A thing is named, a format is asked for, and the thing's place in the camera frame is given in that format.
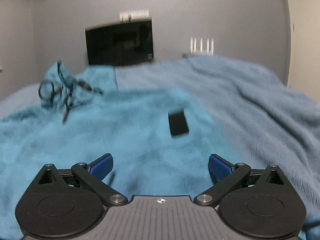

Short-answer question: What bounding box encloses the teal zip-up jacket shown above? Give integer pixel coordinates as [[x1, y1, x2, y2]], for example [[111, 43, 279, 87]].
[[0, 60, 320, 240]]

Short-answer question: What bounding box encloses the light blue bed blanket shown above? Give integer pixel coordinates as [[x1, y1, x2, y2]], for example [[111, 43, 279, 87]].
[[0, 55, 320, 205]]

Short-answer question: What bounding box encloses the white wifi router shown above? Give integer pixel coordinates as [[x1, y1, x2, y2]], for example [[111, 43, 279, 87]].
[[182, 37, 214, 57]]

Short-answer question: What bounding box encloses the black flat screen television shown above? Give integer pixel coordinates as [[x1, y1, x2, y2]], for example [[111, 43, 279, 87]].
[[85, 19, 154, 67]]

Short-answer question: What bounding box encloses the white wardrobe door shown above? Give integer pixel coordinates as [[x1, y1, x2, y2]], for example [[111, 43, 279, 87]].
[[287, 0, 319, 101]]

